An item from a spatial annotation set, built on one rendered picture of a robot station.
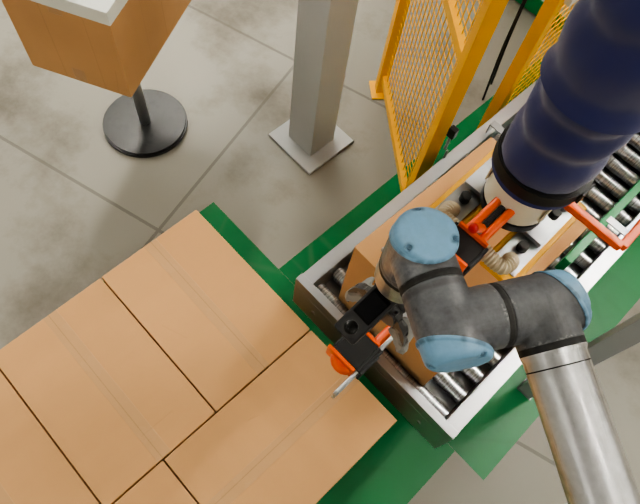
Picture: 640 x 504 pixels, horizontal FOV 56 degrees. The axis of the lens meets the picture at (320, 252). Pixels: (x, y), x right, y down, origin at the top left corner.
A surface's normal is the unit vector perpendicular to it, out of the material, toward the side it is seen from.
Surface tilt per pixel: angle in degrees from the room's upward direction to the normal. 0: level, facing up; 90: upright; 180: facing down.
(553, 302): 9
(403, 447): 0
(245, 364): 0
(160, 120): 0
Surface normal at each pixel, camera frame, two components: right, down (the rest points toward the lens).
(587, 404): 0.10, -0.29
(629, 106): -0.09, 0.95
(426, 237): 0.07, -0.51
